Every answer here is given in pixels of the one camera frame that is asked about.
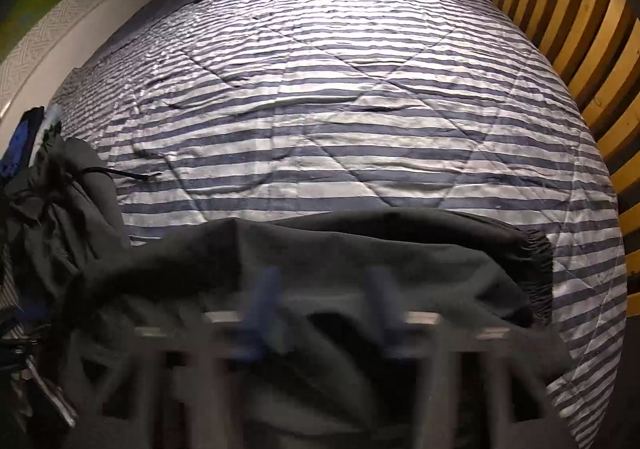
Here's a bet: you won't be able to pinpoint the blue black garment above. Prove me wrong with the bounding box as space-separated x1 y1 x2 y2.
1 104 63 184

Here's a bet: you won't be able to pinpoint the black trousers with elastic waistband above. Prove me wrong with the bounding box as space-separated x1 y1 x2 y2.
61 211 574 448

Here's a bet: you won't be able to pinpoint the dark grey drawstring garment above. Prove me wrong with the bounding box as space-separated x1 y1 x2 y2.
1 125 156 309

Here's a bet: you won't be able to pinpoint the blue white striped quilt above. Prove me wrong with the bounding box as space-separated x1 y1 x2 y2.
54 0 627 448

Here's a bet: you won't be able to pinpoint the wooden slatted bed rail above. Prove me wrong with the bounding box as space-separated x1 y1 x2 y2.
491 0 639 316

